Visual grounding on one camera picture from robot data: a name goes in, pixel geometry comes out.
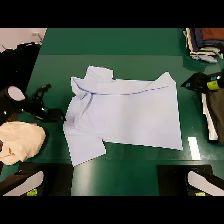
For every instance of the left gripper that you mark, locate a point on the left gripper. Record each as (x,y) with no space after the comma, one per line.
(50,114)

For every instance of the white polo shirt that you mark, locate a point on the white polo shirt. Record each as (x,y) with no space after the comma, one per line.
(133,116)

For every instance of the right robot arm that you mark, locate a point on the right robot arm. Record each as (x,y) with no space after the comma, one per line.
(200,81)

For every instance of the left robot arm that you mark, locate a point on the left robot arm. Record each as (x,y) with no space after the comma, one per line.
(15,70)

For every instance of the cream garment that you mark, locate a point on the cream garment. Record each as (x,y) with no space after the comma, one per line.
(20,140)

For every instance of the white garment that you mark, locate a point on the white garment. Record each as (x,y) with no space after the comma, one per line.
(209,116)

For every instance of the beige garment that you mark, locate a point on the beige garment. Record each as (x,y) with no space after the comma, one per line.
(190,38)

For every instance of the navy garment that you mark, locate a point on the navy garment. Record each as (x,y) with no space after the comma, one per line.
(198,36)

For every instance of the dark grey garment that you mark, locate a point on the dark grey garment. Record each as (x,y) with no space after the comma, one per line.
(219,113)

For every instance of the brown garment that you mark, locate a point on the brown garment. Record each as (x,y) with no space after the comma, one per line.
(213,34)

